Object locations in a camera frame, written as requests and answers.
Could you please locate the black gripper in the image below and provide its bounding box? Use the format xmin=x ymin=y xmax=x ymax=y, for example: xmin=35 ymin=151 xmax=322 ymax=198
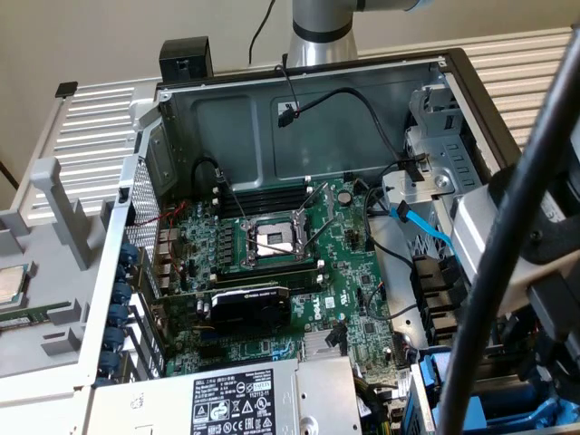
xmin=520 ymin=198 xmax=580 ymax=359

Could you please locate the blue disk caddy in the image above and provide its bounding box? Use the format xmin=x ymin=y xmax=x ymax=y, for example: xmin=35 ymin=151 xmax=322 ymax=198
xmin=461 ymin=389 xmax=580 ymax=435

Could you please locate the metal disk bay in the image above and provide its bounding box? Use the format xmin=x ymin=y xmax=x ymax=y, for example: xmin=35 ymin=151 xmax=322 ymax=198
xmin=405 ymin=330 xmax=580 ymax=435

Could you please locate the metal drive cage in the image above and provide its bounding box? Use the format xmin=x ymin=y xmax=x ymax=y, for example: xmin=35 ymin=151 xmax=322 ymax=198
xmin=380 ymin=85 xmax=499 ymax=246

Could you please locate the black plastic card guide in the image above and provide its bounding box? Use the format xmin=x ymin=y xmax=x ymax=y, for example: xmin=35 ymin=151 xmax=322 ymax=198
xmin=410 ymin=253 xmax=468 ymax=345

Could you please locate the green Dell motherboard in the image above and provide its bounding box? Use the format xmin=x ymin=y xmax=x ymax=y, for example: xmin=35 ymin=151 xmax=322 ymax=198
xmin=153 ymin=176 xmax=409 ymax=377

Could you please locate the metal socket cover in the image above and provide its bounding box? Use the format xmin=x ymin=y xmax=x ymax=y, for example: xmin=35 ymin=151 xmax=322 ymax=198
xmin=294 ymin=180 xmax=339 ymax=227

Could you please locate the metal locking lever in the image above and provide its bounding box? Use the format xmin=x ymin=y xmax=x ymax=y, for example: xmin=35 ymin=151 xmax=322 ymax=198
xmin=217 ymin=176 xmax=249 ymax=224
xmin=252 ymin=240 xmax=296 ymax=254
xmin=308 ymin=182 xmax=330 ymax=254

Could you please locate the silver chipset heatsink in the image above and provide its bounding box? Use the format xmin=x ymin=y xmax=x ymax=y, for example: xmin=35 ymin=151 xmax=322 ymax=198
xmin=302 ymin=333 xmax=341 ymax=362

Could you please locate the black RAM slot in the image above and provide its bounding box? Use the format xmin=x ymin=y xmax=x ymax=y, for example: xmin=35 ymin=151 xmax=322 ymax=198
xmin=212 ymin=265 xmax=325 ymax=281
xmin=215 ymin=275 xmax=325 ymax=295
xmin=224 ymin=188 xmax=310 ymax=203
xmin=224 ymin=198 xmax=313 ymax=215

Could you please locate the CPU socket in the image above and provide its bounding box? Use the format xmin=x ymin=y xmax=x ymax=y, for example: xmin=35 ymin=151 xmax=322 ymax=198
xmin=242 ymin=210 xmax=314 ymax=268

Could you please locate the black Nvidia graphics card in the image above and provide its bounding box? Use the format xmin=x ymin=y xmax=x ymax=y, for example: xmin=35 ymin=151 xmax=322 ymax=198
xmin=151 ymin=283 xmax=294 ymax=336

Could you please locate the open Dell PC case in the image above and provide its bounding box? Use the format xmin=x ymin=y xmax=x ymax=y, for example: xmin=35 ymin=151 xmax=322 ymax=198
xmin=74 ymin=47 xmax=580 ymax=435

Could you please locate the grey power supply unit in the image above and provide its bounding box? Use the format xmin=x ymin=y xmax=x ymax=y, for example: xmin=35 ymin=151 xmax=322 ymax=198
xmin=90 ymin=355 xmax=363 ymax=435

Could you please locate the grey parts rack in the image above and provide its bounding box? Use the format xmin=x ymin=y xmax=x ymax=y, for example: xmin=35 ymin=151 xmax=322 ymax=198
xmin=0 ymin=156 xmax=114 ymax=377

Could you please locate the green RAM stick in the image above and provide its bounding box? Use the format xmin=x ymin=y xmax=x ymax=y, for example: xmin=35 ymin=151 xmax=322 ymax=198
xmin=0 ymin=303 xmax=60 ymax=327

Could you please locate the silver CPU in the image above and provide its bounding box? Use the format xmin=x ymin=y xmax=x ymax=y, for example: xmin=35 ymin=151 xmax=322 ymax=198
xmin=0 ymin=265 xmax=33 ymax=303

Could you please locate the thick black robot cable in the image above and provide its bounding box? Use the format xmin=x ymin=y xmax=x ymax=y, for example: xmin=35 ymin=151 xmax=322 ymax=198
xmin=437 ymin=31 xmax=580 ymax=435

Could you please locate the blue SATA wire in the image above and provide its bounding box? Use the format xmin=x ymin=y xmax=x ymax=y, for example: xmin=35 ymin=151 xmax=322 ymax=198
xmin=389 ymin=201 xmax=461 ymax=265

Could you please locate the black SATA cable with plug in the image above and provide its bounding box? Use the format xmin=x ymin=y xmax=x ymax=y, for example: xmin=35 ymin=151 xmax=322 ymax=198
xmin=325 ymin=324 xmax=348 ymax=359

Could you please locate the sleeved yellow black wire bundle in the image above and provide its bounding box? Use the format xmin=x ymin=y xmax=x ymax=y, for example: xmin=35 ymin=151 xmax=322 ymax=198
xmin=355 ymin=378 xmax=402 ymax=435

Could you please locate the black wire with connector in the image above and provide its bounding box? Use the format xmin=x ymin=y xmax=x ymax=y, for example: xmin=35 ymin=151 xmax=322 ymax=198
xmin=276 ymin=88 xmax=427 ymax=182

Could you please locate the thin black red wire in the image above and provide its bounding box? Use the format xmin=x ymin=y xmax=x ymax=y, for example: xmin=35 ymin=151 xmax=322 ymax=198
xmin=274 ymin=63 xmax=303 ymax=118

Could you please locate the thin black cable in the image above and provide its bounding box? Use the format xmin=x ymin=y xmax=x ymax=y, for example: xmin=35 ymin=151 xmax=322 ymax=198
xmin=247 ymin=0 xmax=277 ymax=64

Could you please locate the black mount box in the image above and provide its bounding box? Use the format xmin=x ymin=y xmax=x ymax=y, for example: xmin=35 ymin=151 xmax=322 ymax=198
xmin=159 ymin=36 xmax=214 ymax=85

